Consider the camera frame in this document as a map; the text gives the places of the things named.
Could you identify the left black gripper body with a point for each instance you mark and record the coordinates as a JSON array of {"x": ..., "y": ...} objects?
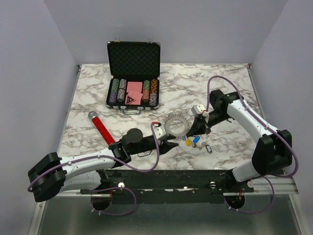
[{"x": 162, "y": 148}]

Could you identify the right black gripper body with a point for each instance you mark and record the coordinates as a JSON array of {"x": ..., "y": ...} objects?
[{"x": 201, "y": 121}]

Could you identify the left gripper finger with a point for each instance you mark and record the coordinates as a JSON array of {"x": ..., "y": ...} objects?
[
  {"x": 170, "y": 146},
  {"x": 170, "y": 137}
]

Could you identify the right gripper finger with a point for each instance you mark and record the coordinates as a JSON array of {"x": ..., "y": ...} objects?
[
  {"x": 202, "y": 129},
  {"x": 193, "y": 130}
]

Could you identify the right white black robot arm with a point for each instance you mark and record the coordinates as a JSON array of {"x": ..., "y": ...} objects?
[{"x": 273, "y": 146}]

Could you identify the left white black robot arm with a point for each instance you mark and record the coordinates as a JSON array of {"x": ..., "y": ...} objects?
[{"x": 54, "y": 174}]

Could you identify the lower yellow key tag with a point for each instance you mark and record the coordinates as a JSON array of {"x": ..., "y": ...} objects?
[{"x": 188, "y": 142}]

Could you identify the black key tag with key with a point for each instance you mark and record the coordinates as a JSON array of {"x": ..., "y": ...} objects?
[{"x": 203, "y": 145}]

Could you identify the pink playing card deck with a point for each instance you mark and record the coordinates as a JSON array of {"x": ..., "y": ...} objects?
[{"x": 134, "y": 87}]

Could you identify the black poker chip case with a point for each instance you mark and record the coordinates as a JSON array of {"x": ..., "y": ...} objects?
[{"x": 133, "y": 62}]

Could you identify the red toy microphone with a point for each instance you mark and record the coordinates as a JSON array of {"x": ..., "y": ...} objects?
[{"x": 93, "y": 116}]

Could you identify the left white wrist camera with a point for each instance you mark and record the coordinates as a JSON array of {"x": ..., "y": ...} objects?
[{"x": 160, "y": 132}]

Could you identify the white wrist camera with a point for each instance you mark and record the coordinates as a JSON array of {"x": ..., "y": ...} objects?
[
  {"x": 160, "y": 132},
  {"x": 199, "y": 110}
]

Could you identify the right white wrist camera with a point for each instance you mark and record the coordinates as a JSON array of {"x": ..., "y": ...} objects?
[{"x": 199, "y": 110}]

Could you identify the black mounting base rail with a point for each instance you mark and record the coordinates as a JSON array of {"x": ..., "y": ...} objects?
[{"x": 128, "y": 196}]

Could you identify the aluminium frame rail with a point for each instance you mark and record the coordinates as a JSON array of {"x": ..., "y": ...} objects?
[{"x": 170, "y": 181}]

